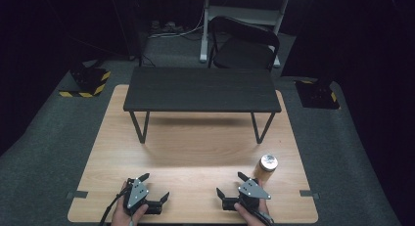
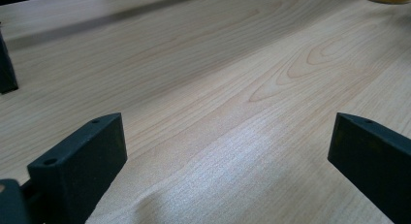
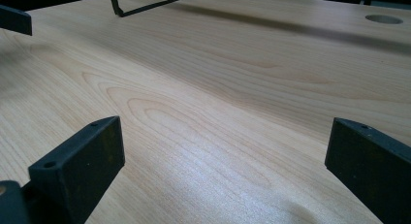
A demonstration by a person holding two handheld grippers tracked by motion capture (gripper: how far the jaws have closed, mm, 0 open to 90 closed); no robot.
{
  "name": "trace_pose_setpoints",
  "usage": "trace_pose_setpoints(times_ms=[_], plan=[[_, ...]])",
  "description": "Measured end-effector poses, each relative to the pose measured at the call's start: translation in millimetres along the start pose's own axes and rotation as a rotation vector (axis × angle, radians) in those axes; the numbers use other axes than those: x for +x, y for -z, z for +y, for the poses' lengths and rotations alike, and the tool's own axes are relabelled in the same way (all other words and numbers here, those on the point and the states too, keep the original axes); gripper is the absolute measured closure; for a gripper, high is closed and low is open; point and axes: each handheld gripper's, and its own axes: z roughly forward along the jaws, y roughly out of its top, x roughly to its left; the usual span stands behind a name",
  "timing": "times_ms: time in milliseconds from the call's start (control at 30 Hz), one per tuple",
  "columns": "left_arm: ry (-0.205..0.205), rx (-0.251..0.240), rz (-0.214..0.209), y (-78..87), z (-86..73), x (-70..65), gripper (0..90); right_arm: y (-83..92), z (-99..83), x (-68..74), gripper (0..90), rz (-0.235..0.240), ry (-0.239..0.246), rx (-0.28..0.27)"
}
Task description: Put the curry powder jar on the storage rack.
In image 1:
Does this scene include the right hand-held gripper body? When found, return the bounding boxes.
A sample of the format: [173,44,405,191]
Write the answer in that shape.
[221,177,272,211]

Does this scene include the person's right hand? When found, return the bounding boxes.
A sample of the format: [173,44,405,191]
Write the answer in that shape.
[233,178,270,226]

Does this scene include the black folding chair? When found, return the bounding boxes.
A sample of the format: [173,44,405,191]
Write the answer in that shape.
[207,15,281,72]

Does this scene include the person's left hand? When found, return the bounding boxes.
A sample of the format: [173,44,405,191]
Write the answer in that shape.
[110,181,150,226]

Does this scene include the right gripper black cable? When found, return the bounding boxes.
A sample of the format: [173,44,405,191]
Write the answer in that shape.
[240,202,276,226]

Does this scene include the white desk frame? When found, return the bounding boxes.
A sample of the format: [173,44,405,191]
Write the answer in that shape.
[199,0,318,68]

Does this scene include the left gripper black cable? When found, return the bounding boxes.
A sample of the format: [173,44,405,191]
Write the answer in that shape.
[98,186,132,226]

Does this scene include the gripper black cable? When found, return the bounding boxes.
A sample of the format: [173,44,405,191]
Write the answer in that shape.
[98,186,132,226]
[240,202,276,226]

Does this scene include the grey tape strip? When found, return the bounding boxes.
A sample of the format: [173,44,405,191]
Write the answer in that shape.
[66,190,89,201]
[299,189,321,201]

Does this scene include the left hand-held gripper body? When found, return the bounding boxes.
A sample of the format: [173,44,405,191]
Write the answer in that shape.
[123,177,163,217]

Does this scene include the black low shelf table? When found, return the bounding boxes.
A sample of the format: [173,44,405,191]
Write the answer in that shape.
[122,67,283,145]

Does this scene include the power strip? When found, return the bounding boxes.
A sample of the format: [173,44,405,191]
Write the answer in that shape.
[149,20,180,34]

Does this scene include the white floor cable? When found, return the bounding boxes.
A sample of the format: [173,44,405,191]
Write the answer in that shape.
[147,10,206,40]

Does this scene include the black stand base striped tape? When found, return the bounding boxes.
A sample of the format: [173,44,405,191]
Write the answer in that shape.
[294,78,342,111]
[58,63,112,99]

